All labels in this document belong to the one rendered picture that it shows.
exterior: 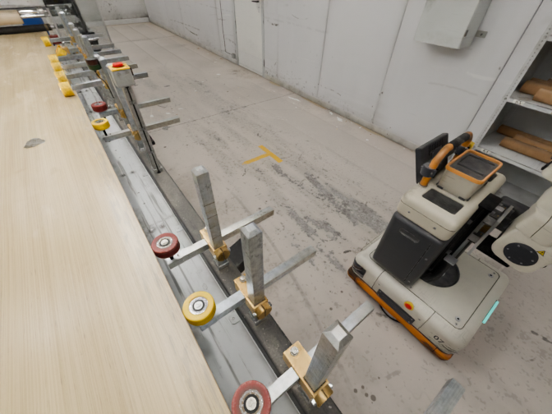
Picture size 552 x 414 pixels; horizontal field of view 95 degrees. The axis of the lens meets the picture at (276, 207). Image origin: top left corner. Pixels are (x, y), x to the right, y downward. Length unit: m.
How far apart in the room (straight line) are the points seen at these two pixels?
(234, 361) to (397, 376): 1.00
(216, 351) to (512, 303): 1.89
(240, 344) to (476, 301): 1.27
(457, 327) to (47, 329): 1.59
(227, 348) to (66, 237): 0.62
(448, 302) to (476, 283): 0.24
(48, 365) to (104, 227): 0.40
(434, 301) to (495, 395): 0.53
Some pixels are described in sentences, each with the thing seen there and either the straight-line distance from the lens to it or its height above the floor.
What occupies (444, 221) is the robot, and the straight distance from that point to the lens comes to 1.24.
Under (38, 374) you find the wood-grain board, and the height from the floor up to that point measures 0.90.
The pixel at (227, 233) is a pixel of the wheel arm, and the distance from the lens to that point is 0.95.
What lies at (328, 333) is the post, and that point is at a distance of 0.45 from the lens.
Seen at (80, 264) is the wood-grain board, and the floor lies 0.90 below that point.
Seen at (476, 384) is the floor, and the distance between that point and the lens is 1.89.
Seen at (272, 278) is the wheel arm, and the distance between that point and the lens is 0.83.
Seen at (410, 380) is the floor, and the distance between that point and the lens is 1.73.
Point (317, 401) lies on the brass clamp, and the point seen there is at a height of 0.82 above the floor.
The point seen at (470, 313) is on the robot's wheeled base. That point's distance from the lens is 1.70.
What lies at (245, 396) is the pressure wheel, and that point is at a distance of 0.65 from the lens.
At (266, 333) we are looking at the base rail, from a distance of 0.89.
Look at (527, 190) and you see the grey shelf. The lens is 3.12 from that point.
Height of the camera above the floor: 1.54
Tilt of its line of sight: 44 degrees down
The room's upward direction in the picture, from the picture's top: 1 degrees clockwise
